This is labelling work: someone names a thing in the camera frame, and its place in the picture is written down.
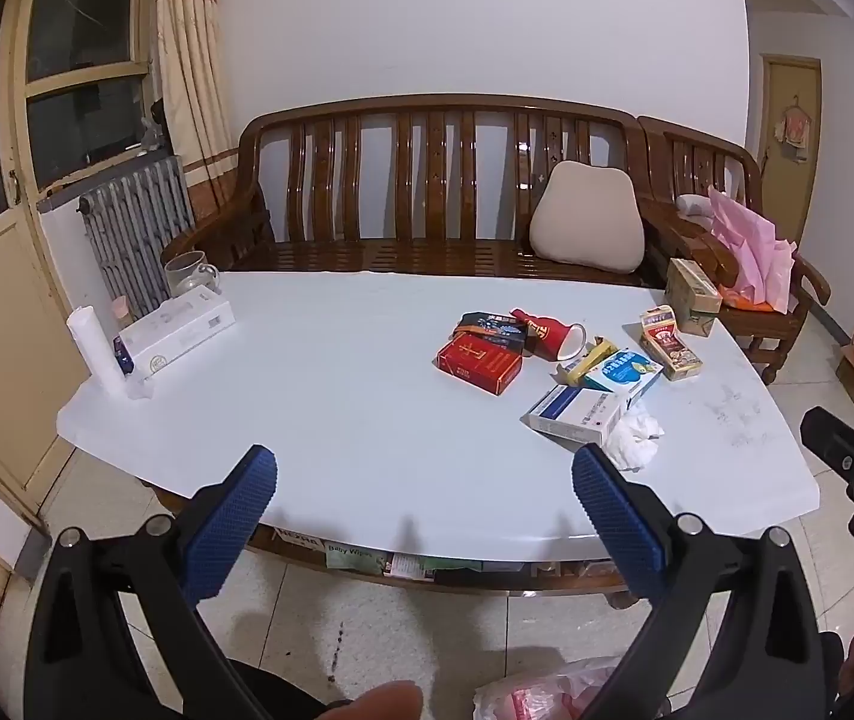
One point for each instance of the white paper roll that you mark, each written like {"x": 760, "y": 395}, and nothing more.
{"x": 100, "y": 352}

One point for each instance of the white tissue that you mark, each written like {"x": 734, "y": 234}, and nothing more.
{"x": 633, "y": 439}

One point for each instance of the tan green carton box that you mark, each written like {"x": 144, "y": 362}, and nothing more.
{"x": 691, "y": 296}

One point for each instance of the long white box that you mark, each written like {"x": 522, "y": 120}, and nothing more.
{"x": 179, "y": 326}

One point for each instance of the wooden slatted sofa bench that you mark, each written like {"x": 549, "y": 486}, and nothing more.
{"x": 322, "y": 139}

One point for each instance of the wooden armchair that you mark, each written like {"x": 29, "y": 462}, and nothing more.
{"x": 685, "y": 157}

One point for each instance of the glass mug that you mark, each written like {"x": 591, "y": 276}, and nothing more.
{"x": 187, "y": 274}

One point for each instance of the yellow brown drink carton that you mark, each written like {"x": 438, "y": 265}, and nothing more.
{"x": 668, "y": 345}

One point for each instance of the baby wipes pack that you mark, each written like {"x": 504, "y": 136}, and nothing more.
{"x": 352, "y": 556}

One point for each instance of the yellow snack wrapper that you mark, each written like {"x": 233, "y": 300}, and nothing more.
{"x": 588, "y": 360}

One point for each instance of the white pink plastic bag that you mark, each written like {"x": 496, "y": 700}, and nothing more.
{"x": 539, "y": 694}

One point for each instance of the white top wooden coffee table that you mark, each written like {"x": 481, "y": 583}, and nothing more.
{"x": 337, "y": 405}

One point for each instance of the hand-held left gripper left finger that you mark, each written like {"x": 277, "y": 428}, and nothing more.
{"x": 235, "y": 514}

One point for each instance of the white blue medicine box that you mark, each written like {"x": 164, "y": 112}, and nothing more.
{"x": 573, "y": 414}

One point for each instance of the red paper cup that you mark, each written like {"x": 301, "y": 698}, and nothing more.
{"x": 547, "y": 334}

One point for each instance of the cream patterned curtain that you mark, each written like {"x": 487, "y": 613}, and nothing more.
{"x": 190, "y": 52}

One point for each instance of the yellow wooden door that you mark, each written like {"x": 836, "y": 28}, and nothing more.
{"x": 787, "y": 187}

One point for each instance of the dark snack packet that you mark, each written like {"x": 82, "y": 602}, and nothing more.
{"x": 490, "y": 328}

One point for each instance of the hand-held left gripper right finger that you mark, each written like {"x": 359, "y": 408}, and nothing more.
{"x": 618, "y": 517}

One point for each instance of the white cloth bundle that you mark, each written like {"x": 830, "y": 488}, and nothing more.
{"x": 693, "y": 204}

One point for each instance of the small pink jar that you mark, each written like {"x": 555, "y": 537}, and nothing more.
{"x": 121, "y": 313}

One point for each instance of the blue green medicine box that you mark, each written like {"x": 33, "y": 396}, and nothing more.
{"x": 625, "y": 375}

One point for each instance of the person's left hand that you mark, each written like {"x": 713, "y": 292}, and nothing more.
{"x": 389, "y": 703}

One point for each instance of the beige cushion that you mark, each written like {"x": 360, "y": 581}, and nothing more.
{"x": 584, "y": 217}

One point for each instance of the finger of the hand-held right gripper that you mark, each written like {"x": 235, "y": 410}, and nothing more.
{"x": 832, "y": 441}

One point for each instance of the grey cast iron radiator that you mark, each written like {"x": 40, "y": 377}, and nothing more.
{"x": 138, "y": 225}

